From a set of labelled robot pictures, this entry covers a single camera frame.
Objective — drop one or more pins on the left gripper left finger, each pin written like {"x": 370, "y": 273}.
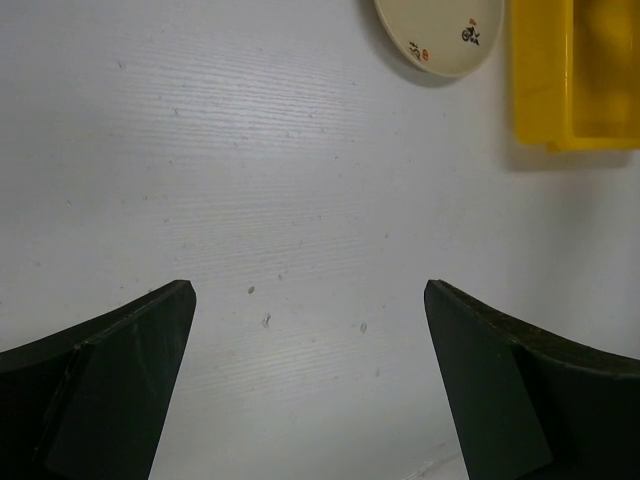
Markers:
{"x": 90, "y": 401}

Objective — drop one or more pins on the cream patterned plate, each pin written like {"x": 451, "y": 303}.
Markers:
{"x": 448, "y": 38}

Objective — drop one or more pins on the yellow plastic bin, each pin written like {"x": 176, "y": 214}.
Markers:
{"x": 575, "y": 74}

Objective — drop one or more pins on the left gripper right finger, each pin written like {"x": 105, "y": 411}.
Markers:
{"x": 527, "y": 403}

